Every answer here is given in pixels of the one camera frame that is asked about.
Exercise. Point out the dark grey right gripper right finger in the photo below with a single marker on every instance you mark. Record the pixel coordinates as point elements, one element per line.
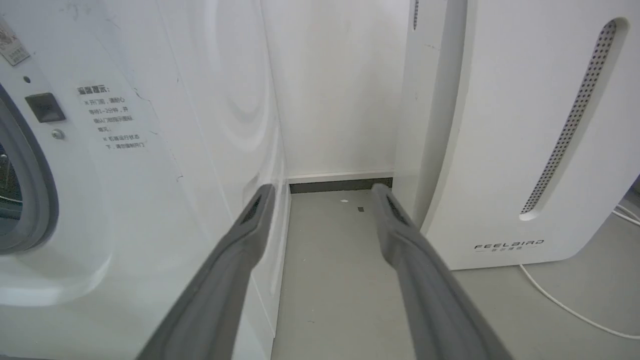
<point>435,300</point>

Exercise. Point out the white and grey baseboard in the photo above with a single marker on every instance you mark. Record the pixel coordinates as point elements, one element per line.
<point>340,182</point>

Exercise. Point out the white front-load washing machine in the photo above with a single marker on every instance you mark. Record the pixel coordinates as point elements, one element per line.
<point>150,200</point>

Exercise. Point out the white Feelbird air purifier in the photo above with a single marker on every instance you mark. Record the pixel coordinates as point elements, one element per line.
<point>510,125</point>

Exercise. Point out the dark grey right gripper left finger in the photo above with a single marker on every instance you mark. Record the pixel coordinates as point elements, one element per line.
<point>215,295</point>

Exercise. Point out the clear warning text sticker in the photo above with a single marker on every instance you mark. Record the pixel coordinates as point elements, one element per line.
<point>112,117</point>

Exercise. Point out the grey rubber door gasket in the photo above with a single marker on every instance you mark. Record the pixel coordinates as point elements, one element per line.
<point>32,185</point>

